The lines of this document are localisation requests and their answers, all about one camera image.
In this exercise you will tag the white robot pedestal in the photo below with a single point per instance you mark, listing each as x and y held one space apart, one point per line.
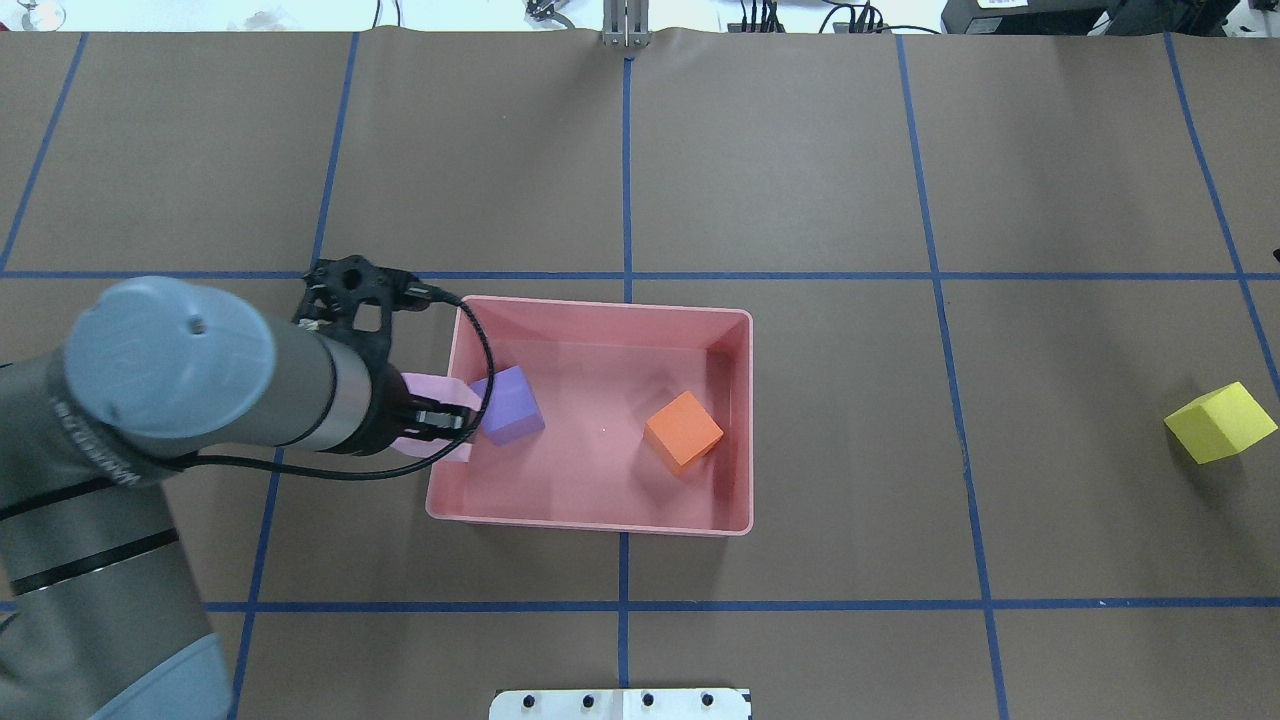
622 703

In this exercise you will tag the orange foam block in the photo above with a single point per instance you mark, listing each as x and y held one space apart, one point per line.
682 433

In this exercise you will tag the brown paper table cover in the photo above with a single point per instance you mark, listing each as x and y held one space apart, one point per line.
854 356

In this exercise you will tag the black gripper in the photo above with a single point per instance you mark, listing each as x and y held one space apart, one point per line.
386 412

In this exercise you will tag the yellow foam block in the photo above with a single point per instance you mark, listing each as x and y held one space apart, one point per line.
1223 423

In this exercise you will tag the black box with label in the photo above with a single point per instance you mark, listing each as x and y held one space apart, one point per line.
1031 18

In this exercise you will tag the pink foam block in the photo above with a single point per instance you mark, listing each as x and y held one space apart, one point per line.
439 388

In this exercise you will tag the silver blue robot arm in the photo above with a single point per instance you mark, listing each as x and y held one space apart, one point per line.
108 621

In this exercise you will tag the aluminium frame post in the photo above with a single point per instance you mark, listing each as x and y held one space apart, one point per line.
626 23

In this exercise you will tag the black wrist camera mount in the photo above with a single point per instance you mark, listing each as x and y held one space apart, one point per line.
353 301

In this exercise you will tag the purple foam block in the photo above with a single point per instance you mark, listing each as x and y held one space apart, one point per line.
513 413

